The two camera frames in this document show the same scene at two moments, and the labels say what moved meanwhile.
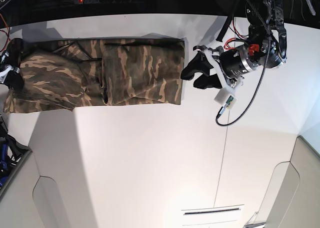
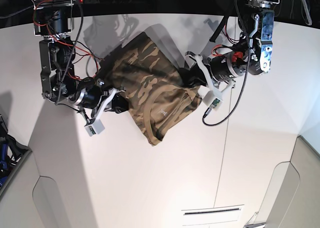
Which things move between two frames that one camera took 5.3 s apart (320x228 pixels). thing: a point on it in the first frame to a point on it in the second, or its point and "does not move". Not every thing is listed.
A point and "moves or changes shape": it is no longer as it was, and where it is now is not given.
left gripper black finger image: x=15 y=49 to x=119 y=100
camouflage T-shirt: x=60 y=75 moves or changes shape
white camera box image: x=225 y=97 to x=209 y=97
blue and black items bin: x=11 y=151 does not move
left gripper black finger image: x=14 y=80 to x=117 y=109
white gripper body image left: x=3 y=73 to x=108 y=101
